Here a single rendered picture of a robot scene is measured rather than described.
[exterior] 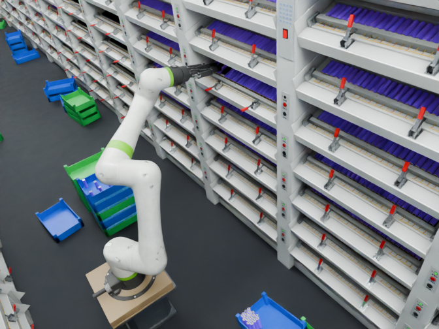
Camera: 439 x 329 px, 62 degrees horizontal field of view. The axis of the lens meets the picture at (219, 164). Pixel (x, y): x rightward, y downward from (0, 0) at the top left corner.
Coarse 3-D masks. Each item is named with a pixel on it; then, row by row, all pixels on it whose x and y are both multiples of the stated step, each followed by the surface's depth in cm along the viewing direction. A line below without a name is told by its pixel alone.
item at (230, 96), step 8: (200, 80) 191; (208, 80) 188; (224, 88) 180; (224, 96) 178; (232, 96) 175; (240, 96) 173; (232, 104) 178; (240, 104) 170; (248, 104) 168; (248, 112) 170; (256, 112) 163; (264, 112) 161; (272, 112) 160; (264, 120) 162; (272, 120) 157
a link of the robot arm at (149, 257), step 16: (128, 160) 149; (128, 176) 145; (144, 176) 143; (160, 176) 148; (144, 192) 145; (144, 208) 149; (144, 224) 151; (160, 224) 156; (144, 240) 154; (160, 240) 157; (144, 256) 156; (160, 256) 158; (144, 272) 159; (160, 272) 161
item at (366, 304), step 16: (304, 256) 197; (320, 256) 192; (320, 272) 189; (336, 272) 186; (336, 288) 182; (352, 288) 179; (352, 304) 175; (368, 304) 172; (384, 304) 168; (368, 320) 173; (384, 320) 167
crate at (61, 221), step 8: (48, 208) 263; (56, 208) 267; (64, 208) 269; (40, 216) 259; (48, 216) 264; (56, 216) 263; (64, 216) 262; (72, 216) 262; (48, 224) 258; (56, 224) 257; (64, 224) 257; (72, 224) 256; (80, 224) 251; (56, 232) 251; (64, 232) 245; (72, 232) 249; (56, 240) 243
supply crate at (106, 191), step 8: (88, 176) 235; (80, 184) 233; (88, 184) 237; (104, 184) 236; (88, 192) 231; (96, 192) 231; (104, 192) 224; (112, 192) 228; (88, 200) 226; (96, 200) 224
